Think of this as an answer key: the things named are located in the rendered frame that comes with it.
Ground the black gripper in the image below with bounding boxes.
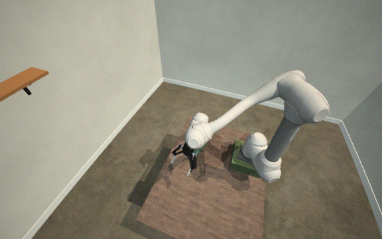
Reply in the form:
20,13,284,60
171,142,197,176

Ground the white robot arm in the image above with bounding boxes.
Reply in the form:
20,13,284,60
185,70,330,183

